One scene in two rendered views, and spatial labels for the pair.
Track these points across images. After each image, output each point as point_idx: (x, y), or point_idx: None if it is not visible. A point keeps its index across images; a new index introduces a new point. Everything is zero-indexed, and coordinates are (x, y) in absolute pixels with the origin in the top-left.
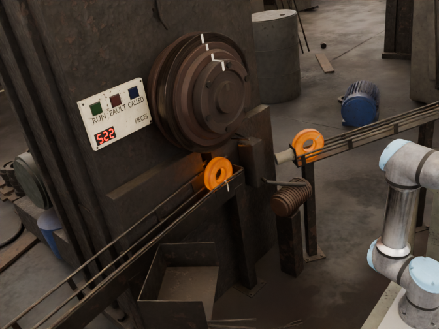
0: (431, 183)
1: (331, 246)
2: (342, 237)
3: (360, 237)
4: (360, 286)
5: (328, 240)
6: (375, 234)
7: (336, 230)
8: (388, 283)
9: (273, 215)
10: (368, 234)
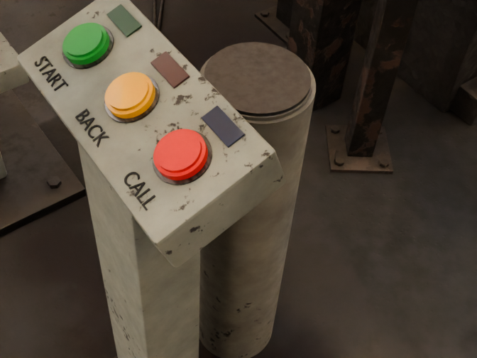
0: None
1: (374, 202)
2: (408, 244)
3: (391, 288)
4: None
5: (403, 204)
6: (395, 338)
7: (449, 245)
8: None
9: (451, 11)
10: (401, 319)
